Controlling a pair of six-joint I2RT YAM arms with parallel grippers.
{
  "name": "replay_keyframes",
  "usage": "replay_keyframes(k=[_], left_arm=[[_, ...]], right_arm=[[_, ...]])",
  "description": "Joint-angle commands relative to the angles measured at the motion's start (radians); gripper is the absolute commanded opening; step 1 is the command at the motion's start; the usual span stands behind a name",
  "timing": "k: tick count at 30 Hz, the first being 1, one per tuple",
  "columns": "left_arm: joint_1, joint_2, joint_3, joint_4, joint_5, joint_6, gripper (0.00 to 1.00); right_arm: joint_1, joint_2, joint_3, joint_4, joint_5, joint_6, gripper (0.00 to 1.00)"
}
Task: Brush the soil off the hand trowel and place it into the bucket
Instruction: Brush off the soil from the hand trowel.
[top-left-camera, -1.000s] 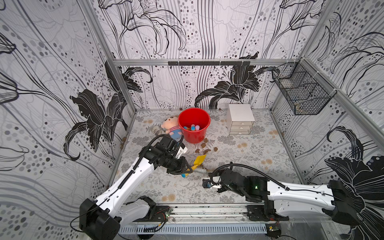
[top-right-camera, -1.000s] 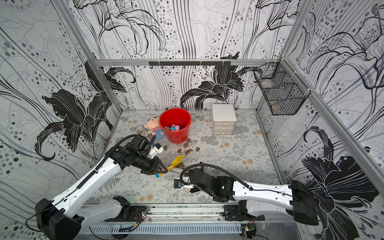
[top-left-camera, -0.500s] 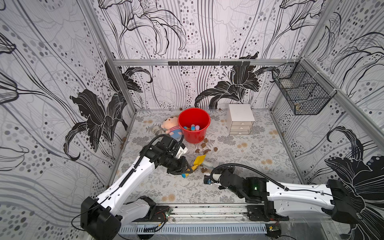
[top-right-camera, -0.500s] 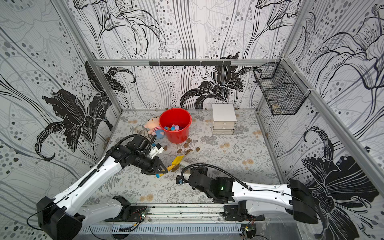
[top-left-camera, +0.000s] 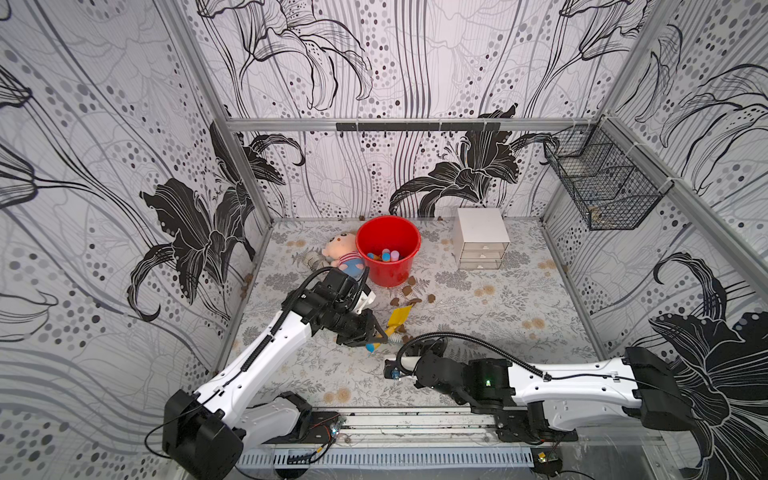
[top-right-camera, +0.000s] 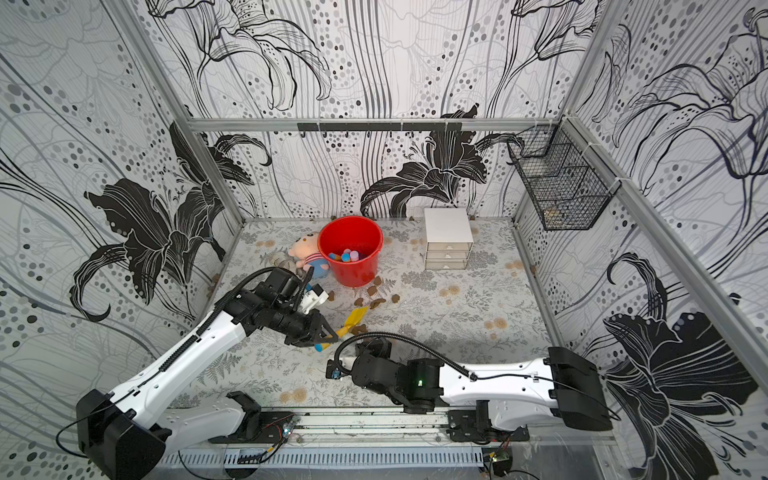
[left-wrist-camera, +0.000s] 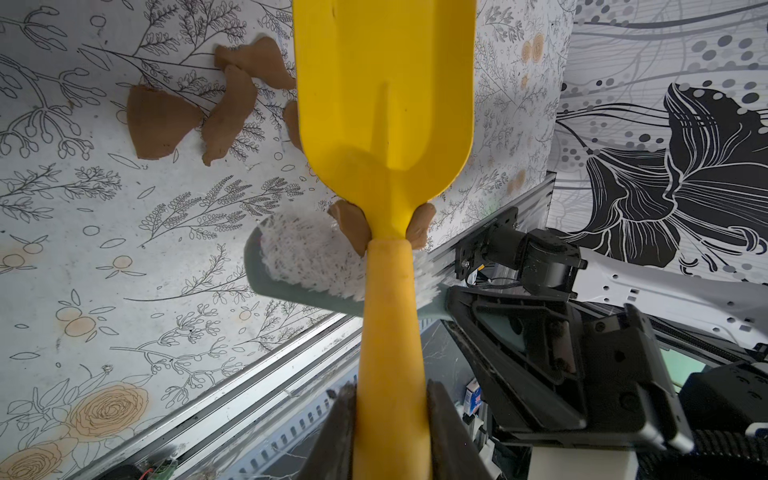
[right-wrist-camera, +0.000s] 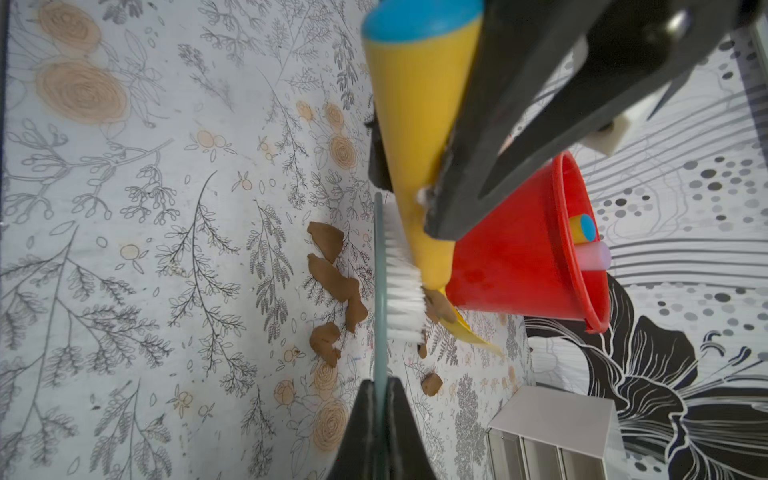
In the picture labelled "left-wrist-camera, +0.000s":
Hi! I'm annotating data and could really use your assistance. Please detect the brown soil clump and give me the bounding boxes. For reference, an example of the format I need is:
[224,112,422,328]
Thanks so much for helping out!
[328,200,437,257]
[283,101,303,151]
[201,36,297,166]
[126,85,203,160]

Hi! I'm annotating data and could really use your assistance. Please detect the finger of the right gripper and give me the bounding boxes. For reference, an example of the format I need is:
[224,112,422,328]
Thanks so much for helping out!
[444,287,588,432]

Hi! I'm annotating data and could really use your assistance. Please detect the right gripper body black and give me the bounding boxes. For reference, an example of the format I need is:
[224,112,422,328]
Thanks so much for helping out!
[492,304,695,453]

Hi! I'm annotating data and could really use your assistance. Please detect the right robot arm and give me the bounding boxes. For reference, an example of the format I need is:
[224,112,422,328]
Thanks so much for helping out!
[445,214,767,479]

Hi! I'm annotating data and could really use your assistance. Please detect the green cleaning brush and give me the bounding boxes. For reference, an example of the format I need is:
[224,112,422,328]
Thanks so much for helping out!
[242,209,457,322]

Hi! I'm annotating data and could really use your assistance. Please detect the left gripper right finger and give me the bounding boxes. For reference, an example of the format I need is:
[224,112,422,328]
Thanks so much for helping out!
[427,380,489,480]

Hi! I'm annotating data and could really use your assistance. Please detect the yellow trowel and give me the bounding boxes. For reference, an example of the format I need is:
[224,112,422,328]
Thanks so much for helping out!
[292,1,476,479]

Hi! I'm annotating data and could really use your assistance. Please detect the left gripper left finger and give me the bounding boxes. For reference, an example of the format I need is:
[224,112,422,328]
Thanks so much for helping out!
[298,383,357,480]

